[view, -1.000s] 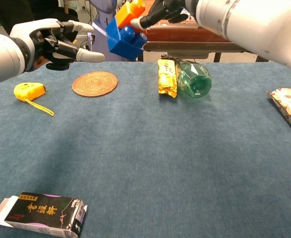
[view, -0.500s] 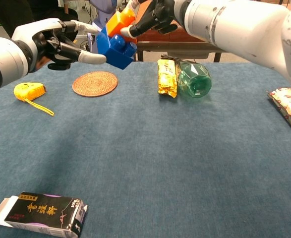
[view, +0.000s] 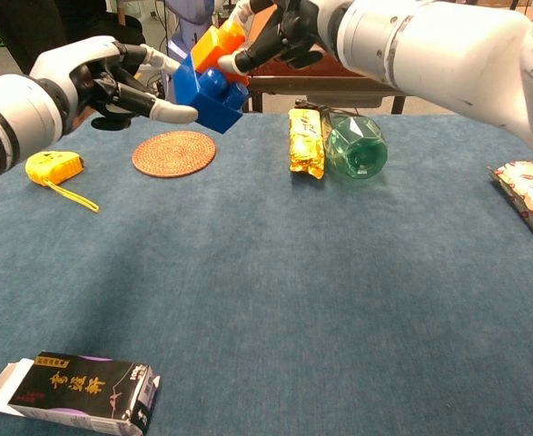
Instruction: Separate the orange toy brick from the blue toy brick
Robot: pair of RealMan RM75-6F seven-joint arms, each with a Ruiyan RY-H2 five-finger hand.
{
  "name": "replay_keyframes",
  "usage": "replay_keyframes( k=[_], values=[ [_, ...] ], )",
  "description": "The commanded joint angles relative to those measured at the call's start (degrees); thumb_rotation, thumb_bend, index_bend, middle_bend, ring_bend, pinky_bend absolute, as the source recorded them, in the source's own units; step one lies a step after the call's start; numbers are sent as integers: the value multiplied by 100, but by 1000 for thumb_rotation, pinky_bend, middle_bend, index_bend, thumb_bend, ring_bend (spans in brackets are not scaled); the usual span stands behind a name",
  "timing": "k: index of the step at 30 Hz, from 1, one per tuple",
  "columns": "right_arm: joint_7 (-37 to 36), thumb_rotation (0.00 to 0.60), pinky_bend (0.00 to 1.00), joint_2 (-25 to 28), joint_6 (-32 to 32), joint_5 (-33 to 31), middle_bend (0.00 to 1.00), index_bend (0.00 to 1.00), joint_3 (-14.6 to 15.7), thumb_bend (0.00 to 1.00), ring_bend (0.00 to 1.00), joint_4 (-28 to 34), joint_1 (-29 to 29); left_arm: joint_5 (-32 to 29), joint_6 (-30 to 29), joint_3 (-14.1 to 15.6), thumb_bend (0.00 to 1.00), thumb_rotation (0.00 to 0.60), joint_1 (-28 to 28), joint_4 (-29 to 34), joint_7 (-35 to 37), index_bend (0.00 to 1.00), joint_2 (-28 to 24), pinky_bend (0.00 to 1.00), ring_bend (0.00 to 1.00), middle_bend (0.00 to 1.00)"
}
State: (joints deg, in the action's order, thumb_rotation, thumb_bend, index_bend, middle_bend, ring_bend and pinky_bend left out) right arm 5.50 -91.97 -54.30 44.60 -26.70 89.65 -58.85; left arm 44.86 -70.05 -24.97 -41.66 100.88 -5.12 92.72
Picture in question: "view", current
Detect gold foil snack package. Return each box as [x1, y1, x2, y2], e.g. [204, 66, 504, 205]
[287, 107, 327, 179]

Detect person leg black trousers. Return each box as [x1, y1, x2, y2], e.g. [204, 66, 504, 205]
[0, 0, 145, 74]

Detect round woven orange coaster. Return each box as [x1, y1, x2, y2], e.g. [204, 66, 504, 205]
[132, 130, 217, 179]

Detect blue felt table cover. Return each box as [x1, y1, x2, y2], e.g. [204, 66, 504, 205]
[0, 111, 533, 436]

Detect red white snack packet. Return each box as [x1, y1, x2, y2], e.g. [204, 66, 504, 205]
[488, 160, 533, 241]

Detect black white carton box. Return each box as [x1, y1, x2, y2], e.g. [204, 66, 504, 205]
[0, 350, 162, 436]

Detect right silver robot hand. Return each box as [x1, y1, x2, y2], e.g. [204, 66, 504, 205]
[218, 0, 340, 76]

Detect blue grey machine base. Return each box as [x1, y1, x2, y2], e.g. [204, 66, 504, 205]
[163, 0, 231, 105]

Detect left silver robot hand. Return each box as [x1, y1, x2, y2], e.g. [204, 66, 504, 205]
[29, 35, 200, 131]

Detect orange toy block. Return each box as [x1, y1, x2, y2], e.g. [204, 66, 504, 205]
[190, 20, 252, 87]

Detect yellow tape measure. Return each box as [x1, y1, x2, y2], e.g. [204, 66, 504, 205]
[25, 151, 101, 214]

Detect green plastic spray bottle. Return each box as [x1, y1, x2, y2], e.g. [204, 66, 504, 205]
[295, 98, 390, 182]

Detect blue toy block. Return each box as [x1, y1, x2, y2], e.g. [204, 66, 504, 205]
[173, 53, 250, 134]

